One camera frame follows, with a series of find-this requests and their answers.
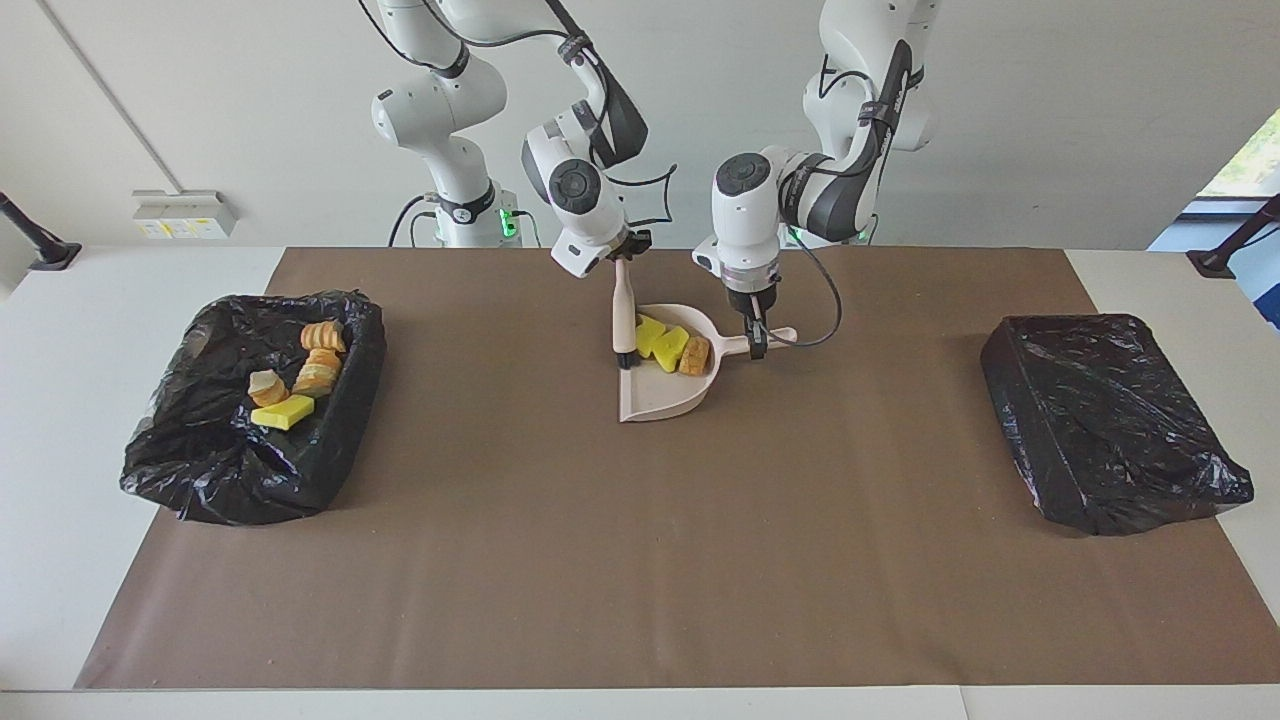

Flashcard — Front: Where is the black bag wrapped box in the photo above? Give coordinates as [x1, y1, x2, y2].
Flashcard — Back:
[980, 314, 1255, 537]

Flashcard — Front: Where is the white wall cable duct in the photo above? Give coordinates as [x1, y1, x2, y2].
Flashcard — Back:
[38, 0, 169, 193]

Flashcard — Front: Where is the brown paper table mat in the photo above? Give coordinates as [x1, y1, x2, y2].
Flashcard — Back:
[75, 247, 1280, 691]

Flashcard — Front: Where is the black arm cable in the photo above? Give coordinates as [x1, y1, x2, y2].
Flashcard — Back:
[765, 40, 926, 349]
[358, 0, 678, 229]

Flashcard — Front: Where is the beige plastic dustpan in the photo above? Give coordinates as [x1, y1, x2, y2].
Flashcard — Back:
[616, 303, 799, 424]

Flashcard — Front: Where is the black stand foot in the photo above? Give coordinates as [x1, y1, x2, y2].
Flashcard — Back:
[1186, 193, 1280, 280]
[0, 190, 83, 272]

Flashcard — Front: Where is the window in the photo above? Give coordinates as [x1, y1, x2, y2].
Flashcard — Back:
[1196, 105, 1280, 201]

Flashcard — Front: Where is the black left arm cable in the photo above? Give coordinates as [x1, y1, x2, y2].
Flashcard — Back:
[765, 40, 926, 349]

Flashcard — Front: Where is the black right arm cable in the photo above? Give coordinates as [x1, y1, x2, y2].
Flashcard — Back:
[358, 0, 678, 229]

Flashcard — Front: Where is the yellow sponge chunk green edge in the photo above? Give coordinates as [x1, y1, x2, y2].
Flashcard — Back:
[250, 395, 316, 431]

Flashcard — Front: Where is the white wall socket box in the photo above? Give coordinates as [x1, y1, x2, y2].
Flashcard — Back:
[132, 189, 239, 240]

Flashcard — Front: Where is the notched yellow sponge chunk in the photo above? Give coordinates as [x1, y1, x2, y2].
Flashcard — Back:
[652, 326, 691, 374]

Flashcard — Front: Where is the black bag lined bin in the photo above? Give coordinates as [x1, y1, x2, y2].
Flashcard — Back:
[120, 290, 387, 527]

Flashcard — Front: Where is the beige handled hand brush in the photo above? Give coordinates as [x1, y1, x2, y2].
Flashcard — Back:
[611, 257, 640, 370]

